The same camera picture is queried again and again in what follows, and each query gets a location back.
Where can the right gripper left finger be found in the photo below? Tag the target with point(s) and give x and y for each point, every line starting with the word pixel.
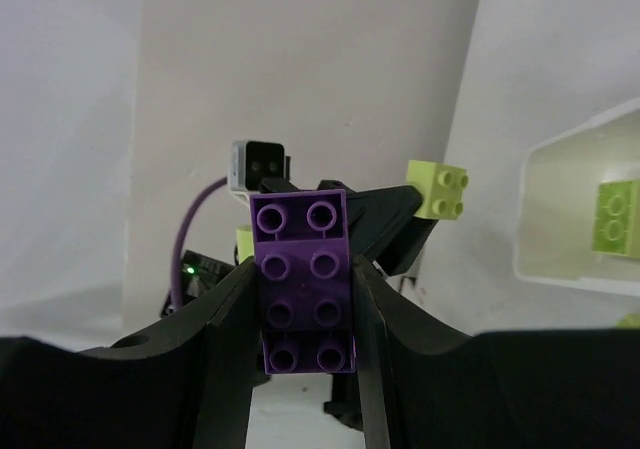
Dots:
pixel 185 381

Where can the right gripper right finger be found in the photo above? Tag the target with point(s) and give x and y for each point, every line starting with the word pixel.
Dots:
pixel 424 384

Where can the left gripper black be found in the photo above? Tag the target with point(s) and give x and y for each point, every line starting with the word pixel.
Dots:
pixel 382 228

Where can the green square lego brick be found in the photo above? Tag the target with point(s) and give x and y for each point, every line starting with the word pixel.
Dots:
pixel 441 187

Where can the purple long lego brick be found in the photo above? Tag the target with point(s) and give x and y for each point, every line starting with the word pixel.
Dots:
pixel 302 258

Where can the white three-compartment tray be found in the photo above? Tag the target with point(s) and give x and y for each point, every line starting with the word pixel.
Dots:
pixel 557 204

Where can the green curved lego brick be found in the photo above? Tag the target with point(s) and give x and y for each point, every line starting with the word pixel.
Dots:
pixel 244 243

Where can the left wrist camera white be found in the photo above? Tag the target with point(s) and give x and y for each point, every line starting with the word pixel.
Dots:
pixel 251 162

